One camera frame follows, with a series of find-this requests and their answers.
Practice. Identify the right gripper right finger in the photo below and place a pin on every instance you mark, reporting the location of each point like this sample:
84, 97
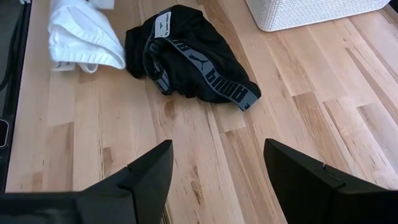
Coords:
311, 193

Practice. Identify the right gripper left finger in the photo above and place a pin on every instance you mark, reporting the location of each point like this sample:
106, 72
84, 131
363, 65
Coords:
124, 199

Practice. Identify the white underwear with tag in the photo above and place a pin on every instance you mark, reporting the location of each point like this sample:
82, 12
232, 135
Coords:
81, 37

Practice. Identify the black underwear with grey band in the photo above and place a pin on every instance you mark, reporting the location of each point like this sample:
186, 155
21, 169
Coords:
192, 37

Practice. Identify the large white perforated plastic basket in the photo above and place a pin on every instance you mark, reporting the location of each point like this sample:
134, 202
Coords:
311, 12

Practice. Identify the black aluminium table frame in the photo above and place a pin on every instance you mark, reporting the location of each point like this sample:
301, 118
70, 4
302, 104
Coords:
15, 62

